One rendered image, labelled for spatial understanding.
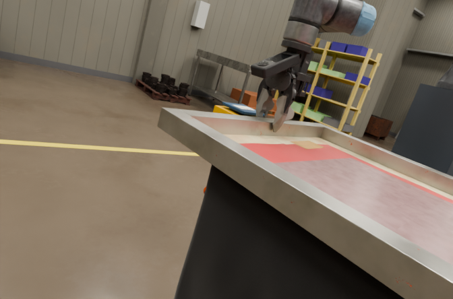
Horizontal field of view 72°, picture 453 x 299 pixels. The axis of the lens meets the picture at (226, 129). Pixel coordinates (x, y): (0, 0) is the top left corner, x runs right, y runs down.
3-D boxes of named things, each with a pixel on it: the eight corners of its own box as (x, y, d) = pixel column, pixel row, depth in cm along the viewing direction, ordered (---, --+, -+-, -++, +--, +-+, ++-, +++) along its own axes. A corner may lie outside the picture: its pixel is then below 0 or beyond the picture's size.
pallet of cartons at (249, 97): (259, 108, 826) (263, 93, 817) (279, 118, 761) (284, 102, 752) (224, 102, 761) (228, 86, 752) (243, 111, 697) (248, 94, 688)
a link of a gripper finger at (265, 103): (269, 125, 82) (286, 95, 79) (255, 124, 78) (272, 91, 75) (261, 119, 84) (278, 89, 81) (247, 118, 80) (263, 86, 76)
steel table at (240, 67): (214, 100, 744) (226, 56, 720) (265, 128, 584) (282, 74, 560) (185, 94, 701) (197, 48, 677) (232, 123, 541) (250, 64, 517)
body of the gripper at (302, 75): (304, 100, 77) (321, 52, 74) (284, 95, 71) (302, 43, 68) (280, 91, 82) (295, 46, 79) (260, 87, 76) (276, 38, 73)
